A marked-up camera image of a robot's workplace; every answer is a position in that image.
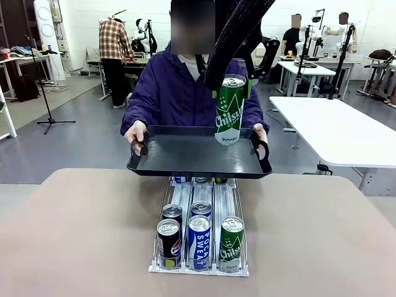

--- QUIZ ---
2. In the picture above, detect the white adjustable desk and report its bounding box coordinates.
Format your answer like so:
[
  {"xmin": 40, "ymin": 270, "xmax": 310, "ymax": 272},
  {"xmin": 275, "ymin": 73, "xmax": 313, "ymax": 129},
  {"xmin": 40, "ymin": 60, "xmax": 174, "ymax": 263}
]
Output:
[{"xmin": 277, "ymin": 60, "xmax": 337, "ymax": 97}]

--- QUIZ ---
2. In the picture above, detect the person's left hand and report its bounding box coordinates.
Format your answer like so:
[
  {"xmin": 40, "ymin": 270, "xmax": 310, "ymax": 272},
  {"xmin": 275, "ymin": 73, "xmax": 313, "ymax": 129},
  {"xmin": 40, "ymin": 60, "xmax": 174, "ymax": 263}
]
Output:
[{"xmin": 252, "ymin": 123, "xmax": 270, "ymax": 146}]

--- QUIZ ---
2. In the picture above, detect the black and white humanoid robot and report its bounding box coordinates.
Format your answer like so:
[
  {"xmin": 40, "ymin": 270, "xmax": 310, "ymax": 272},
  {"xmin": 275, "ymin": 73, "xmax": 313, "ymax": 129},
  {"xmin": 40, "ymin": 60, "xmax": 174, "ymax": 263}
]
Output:
[{"xmin": 131, "ymin": 19, "xmax": 158, "ymax": 54}]

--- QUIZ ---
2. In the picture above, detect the person in black shirt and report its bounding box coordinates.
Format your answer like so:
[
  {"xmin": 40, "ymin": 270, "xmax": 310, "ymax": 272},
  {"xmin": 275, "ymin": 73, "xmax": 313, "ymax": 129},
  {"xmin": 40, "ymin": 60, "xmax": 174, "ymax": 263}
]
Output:
[{"xmin": 280, "ymin": 14, "xmax": 303, "ymax": 57}]

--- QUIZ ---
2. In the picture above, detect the black plastic serving tray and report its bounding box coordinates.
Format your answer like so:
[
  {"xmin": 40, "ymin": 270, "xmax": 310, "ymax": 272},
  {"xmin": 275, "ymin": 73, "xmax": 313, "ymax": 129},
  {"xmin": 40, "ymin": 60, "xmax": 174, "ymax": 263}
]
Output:
[{"xmin": 126, "ymin": 125, "xmax": 273, "ymax": 180}]

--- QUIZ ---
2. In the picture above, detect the large white table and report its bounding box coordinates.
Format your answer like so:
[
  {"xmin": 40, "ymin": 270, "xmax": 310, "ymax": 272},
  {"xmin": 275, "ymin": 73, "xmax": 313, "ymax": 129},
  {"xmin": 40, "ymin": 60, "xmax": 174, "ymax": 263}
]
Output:
[{"xmin": 268, "ymin": 96, "xmax": 396, "ymax": 196}]

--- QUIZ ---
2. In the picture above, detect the black backpack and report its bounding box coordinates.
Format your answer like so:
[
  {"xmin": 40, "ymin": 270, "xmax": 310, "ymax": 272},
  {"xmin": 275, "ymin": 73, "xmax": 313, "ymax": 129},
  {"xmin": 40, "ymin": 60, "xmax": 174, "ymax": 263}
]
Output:
[{"xmin": 368, "ymin": 49, "xmax": 394, "ymax": 61}]

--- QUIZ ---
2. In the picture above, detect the person's right forearm navy sleeve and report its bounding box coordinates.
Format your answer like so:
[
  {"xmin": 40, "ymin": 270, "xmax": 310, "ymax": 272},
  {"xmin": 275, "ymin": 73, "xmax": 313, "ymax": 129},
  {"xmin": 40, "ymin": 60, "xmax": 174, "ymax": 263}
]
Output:
[{"xmin": 119, "ymin": 105, "xmax": 146, "ymax": 137}]

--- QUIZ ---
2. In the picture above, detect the black bag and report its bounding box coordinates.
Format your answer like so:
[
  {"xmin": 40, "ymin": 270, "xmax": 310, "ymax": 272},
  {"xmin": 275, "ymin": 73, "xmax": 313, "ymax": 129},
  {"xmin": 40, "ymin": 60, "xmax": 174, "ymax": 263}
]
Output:
[{"xmin": 14, "ymin": 75, "xmax": 41, "ymax": 103}]

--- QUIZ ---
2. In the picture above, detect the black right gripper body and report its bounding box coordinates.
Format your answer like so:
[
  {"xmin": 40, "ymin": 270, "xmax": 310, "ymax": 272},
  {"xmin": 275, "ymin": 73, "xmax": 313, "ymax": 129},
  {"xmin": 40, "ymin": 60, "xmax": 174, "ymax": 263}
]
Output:
[{"xmin": 238, "ymin": 17, "xmax": 264, "ymax": 62}]

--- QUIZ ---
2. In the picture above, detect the clear acrylic can rack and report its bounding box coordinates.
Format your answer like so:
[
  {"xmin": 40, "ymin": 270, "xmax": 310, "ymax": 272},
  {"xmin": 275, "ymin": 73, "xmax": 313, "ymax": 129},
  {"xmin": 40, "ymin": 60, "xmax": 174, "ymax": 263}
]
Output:
[{"xmin": 148, "ymin": 175, "xmax": 250, "ymax": 277}]

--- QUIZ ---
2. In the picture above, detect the cluttered white side table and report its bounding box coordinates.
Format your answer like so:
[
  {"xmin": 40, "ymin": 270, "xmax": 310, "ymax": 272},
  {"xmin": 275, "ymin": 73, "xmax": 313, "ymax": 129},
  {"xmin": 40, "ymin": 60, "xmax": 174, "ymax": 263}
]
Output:
[{"xmin": 0, "ymin": 54, "xmax": 53, "ymax": 100}]

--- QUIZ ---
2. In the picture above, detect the person's right hand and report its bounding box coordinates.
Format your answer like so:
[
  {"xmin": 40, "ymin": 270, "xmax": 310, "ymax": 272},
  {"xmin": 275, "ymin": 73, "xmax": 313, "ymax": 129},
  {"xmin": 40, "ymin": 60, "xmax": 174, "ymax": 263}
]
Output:
[{"xmin": 124, "ymin": 120, "xmax": 149, "ymax": 144}]

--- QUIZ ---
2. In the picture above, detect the person's left forearm navy sleeve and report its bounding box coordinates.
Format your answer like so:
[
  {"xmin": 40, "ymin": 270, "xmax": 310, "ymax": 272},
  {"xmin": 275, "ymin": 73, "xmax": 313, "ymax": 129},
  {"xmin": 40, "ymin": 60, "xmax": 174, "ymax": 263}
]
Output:
[{"xmin": 246, "ymin": 89, "xmax": 270, "ymax": 131}]

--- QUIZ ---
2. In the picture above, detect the thick black tripod pole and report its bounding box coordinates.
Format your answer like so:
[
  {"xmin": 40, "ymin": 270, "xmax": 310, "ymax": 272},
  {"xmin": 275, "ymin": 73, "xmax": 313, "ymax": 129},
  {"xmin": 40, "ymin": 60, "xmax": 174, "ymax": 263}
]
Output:
[{"xmin": 327, "ymin": 23, "xmax": 356, "ymax": 100}]

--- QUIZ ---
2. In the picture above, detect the white tower air conditioner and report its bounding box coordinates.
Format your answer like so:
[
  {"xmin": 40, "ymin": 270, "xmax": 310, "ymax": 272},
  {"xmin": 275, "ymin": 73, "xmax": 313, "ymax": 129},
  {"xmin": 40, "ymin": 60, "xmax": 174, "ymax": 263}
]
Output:
[{"xmin": 33, "ymin": 0, "xmax": 66, "ymax": 82}]

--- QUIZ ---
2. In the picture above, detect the person in plaid shirt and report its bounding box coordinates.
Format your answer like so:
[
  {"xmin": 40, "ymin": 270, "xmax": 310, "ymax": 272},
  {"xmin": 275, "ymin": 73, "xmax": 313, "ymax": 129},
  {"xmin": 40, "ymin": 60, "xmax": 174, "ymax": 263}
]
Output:
[{"xmin": 98, "ymin": 17, "xmax": 136, "ymax": 110}]

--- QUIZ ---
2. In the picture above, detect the thin black tripod stand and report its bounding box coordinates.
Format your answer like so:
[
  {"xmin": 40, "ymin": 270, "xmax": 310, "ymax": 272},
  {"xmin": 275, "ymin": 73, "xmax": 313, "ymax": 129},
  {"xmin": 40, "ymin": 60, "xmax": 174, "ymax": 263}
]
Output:
[{"xmin": 24, "ymin": 34, "xmax": 77, "ymax": 135}]

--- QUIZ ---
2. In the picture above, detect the person in navy jacket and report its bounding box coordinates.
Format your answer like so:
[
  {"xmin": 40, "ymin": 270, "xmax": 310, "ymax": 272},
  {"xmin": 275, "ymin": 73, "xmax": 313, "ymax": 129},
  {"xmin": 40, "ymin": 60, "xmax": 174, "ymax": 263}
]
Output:
[{"xmin": 119, "ymin": 0, "xmax": 270, "ymax": 146}]

